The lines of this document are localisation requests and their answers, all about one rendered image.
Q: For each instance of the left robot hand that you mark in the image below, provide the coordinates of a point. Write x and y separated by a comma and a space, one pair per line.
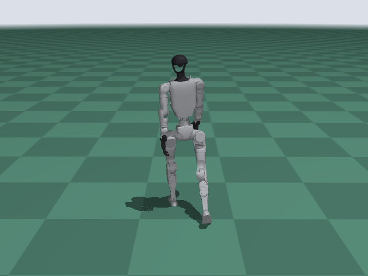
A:
163, 140

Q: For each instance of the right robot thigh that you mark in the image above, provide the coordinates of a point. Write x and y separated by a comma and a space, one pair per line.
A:
200, 153

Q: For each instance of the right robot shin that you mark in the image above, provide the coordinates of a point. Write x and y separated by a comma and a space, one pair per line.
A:
203, 187

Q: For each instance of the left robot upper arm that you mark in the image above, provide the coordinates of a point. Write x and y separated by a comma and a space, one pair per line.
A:
163, 97

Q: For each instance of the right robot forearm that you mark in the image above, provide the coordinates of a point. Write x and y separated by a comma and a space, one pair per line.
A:
198, 114

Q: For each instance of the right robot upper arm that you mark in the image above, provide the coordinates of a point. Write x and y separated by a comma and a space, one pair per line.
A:
199, 92

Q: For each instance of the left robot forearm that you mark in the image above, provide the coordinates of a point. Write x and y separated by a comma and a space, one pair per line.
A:
163, 124

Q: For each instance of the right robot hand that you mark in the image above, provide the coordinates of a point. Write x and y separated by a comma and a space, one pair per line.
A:
195, 126

